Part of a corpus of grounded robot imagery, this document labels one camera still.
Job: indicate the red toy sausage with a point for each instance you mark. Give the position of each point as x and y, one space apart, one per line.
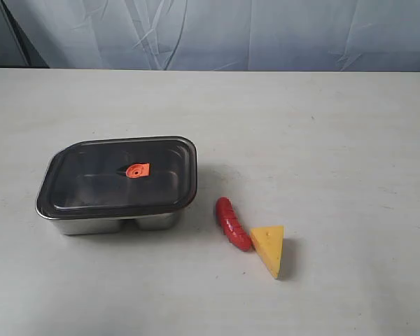
231 226

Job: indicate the stainless steel lunch box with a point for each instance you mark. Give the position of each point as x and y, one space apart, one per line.
101 225

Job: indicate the dark transparent box lid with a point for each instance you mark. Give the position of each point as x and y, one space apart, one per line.
119 175

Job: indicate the yellow toy cheese wedge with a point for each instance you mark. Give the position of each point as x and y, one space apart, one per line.
268 244

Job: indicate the white wrinkled backdrop curtain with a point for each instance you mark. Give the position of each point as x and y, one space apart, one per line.
224 35

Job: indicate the dark stand behind table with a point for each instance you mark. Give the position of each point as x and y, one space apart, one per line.
16 50

